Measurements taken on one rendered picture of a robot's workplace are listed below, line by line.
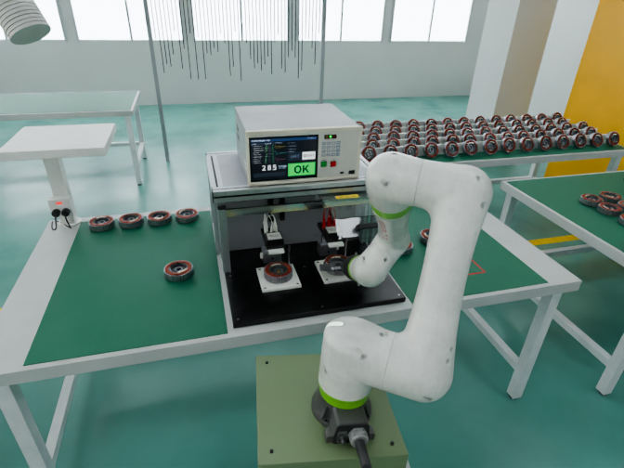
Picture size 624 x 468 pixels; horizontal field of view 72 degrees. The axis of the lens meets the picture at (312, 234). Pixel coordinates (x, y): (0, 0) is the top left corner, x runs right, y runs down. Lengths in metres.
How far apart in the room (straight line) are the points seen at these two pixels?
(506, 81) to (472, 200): 4.39
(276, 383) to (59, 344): 0.75
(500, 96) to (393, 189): 4.39
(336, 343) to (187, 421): 1.39
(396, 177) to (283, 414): 0.62
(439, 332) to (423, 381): 0.10
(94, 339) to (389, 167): 1.10
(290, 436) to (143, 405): 1.37
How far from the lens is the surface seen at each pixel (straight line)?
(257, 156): 1.59
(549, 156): 3.64
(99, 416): 2.39
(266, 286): 1.64
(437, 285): 0.96
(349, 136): 1.66
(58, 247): 2.18
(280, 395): 1.17
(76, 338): 1.63
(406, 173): 0.98
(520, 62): 5.37
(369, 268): 1.35
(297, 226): 1.88
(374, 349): 0.96
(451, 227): 0.96
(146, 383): 2.45
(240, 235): 1.85
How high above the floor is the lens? 1.76
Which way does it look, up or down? 30 degrees down
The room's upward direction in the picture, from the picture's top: 2 degrees clockwise
